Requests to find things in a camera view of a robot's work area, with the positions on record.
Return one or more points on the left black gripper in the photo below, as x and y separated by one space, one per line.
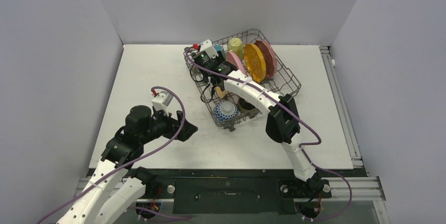
173 124

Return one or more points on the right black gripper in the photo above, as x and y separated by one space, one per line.
201 60

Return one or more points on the light pink bottom plate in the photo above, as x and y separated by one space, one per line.
234 59

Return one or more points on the blue handled white mug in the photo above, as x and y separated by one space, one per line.
220 50

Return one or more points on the yellow green mug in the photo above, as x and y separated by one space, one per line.
235 45

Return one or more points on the grey wire dish rack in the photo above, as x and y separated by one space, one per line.
284 81

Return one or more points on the yellow plate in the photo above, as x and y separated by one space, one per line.
255 62

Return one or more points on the orange patterned small bowl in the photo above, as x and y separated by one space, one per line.
225 110

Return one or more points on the dark brown glazed bowl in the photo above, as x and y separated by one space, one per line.
245 107

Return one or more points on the pink polka dot plate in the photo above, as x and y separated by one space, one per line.
269 56

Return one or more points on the beige bear print plate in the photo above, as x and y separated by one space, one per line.
221 93

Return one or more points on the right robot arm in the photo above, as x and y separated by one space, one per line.
283 125

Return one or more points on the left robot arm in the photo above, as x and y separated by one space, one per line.
114 186

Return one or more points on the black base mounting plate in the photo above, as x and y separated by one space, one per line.
220 191

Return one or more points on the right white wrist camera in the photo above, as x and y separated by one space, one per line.
208 48

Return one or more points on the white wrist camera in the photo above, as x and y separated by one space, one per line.
208 48
161 102

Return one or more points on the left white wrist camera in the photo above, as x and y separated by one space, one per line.
161 102

